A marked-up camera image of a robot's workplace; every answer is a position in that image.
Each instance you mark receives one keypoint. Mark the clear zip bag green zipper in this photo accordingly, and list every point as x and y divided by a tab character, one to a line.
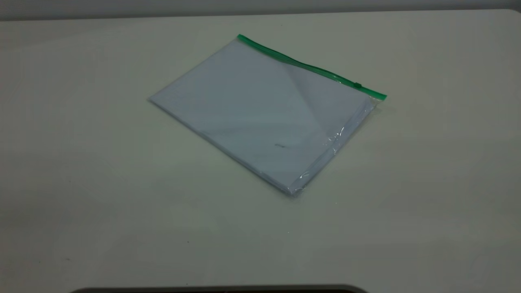
252	110

